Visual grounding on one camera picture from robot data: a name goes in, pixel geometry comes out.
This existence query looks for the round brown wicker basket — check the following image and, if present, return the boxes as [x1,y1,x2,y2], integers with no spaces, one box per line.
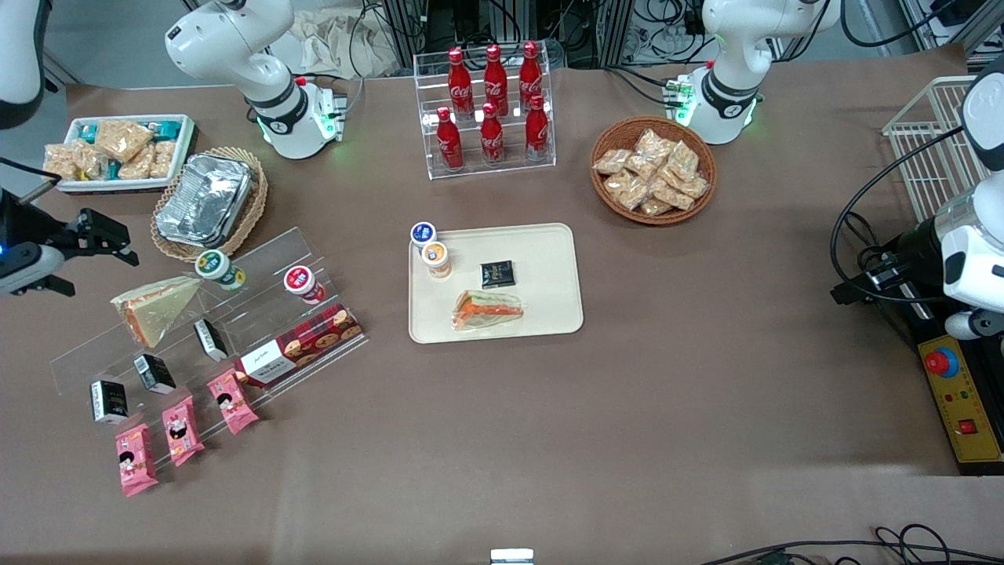
[589,116,718,226]

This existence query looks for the black floor cables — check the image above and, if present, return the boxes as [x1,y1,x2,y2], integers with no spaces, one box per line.
[698,524,1004,565]

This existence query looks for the clear acrylic stepped stand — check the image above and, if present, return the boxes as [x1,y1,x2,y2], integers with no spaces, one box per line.
[51,227,369,472]

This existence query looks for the yellow control box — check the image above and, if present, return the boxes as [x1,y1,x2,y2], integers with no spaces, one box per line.
[916,334,1004,476]

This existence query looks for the green lid cup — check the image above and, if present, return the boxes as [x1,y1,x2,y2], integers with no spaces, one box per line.
[195,250,246,291]

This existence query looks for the red tartan cookie box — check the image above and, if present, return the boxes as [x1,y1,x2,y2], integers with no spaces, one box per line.
[235,304,364,388]

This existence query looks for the beige plastic tray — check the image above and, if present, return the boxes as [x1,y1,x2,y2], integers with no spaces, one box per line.
[409,224,584,344]

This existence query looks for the black looping cable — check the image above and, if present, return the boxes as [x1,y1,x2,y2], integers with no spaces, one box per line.
[831,126,967,304]

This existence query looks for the triangle sandwich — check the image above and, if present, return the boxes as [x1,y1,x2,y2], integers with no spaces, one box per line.
[110,276,203,348]
[450,289,527,333]

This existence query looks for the orange lid cup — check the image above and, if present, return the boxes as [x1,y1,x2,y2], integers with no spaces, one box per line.
[420,242,453,280]

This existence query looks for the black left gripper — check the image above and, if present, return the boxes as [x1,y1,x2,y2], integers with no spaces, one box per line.
[830,218,947,306]

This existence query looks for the small black white box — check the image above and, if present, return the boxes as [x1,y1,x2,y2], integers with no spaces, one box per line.
[90,380,129,425]
[193,318,228,362]
[133,354,176,395]

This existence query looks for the silver foil container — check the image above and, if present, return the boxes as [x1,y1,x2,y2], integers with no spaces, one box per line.
[155,154,256,249]

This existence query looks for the crumpled beige cloth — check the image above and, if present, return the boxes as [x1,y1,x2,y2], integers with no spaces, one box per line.
[286,9,402,79]

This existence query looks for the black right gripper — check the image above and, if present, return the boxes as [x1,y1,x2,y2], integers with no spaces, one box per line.
[0,188,141,267]

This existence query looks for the clear acrylic bottle rack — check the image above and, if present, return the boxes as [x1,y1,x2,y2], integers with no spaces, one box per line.
[413,49,557,181]

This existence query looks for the grey metal bar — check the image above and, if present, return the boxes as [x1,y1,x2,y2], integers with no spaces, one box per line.
[43,49,81,93]

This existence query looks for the oval wicker basket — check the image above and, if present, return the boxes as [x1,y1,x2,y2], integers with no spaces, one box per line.
[150,147,268,263]

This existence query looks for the red lid cup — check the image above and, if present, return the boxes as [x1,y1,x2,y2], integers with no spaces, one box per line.
[284,265,326,305]

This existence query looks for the white rectangular dish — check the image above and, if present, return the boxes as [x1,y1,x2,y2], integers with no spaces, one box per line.
[47,115,196,194]

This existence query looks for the red cola bottle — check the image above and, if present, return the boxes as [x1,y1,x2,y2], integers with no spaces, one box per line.
[436,108,464,171]
[525,95,550,161]
[447,48,474,112]
[519,42,544,99]
[483,44,509,107]
[479,103,505,166]

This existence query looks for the aluminium equipment rack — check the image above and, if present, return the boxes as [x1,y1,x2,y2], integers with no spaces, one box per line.
[380,0,707,70]

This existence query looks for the white wire basket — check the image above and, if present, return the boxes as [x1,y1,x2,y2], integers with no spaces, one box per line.
[882,76,991,224]

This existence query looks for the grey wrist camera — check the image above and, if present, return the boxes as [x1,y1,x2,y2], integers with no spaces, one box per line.
[0,243,77,298]
[944,309,1004,340]

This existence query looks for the pink snack packet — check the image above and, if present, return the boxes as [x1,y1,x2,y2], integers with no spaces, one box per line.
[207,369,260,435]
[115,424,158,498]
[162,395,206,468]

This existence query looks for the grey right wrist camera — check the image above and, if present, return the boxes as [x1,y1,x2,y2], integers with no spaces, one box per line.
[0,243,77,298]

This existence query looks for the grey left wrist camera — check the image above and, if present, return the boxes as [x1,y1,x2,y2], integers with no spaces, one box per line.
[944,309,1004,340]

